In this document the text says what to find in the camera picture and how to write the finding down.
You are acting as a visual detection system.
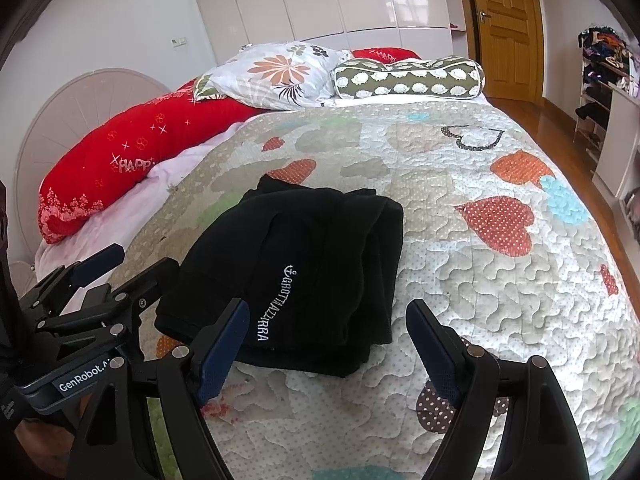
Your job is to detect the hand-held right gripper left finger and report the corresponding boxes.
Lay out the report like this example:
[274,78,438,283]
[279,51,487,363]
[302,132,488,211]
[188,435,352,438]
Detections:
[74,298,251,480]

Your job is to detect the white cabinet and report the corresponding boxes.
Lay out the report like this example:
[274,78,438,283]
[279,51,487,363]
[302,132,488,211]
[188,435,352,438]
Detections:
[597,87,640,202]

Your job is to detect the white glossy wardrobe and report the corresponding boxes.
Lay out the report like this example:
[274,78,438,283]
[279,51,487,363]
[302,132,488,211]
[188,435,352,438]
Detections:
[187,0,469,54]

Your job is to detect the heart-patterned quilt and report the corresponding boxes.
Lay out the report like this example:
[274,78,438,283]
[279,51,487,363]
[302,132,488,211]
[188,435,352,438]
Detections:
[114,97,640,480]

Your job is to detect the round beige headboard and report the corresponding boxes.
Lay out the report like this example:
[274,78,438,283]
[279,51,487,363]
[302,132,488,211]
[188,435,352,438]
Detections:
[13,69,169,262]

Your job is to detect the floral white pillow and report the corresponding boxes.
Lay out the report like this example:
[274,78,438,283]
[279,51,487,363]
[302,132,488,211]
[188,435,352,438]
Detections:
[192,40,354,112]

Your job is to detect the small red pillow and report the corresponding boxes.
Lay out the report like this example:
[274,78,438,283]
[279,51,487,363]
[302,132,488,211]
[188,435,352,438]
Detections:
[351,47,422,63]

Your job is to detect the red long pillow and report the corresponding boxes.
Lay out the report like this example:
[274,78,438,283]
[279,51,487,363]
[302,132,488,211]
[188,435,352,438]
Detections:
[37,81,262,245]

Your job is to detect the wooden door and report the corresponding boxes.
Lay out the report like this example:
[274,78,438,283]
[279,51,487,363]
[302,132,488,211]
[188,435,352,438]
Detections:
[467,0,544,104]

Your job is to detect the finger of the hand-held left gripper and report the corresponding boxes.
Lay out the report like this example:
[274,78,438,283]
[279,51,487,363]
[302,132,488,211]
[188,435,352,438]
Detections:
[20,243,126,317]
[47,258,181,337]

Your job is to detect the shelf rack with clothes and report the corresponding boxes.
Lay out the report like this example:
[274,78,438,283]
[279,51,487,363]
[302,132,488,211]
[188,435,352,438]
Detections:
[573,23,640,164]

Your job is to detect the black pants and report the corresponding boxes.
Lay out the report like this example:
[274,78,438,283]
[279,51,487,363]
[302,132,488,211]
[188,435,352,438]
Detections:
[154,173,405,379]

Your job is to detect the green dotted bolster pillow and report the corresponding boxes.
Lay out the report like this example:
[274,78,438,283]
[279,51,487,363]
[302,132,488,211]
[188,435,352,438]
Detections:
[333,55,486,100]

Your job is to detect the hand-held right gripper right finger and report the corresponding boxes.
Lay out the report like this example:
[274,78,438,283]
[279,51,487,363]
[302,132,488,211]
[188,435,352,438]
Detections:
[405,298,592,480]

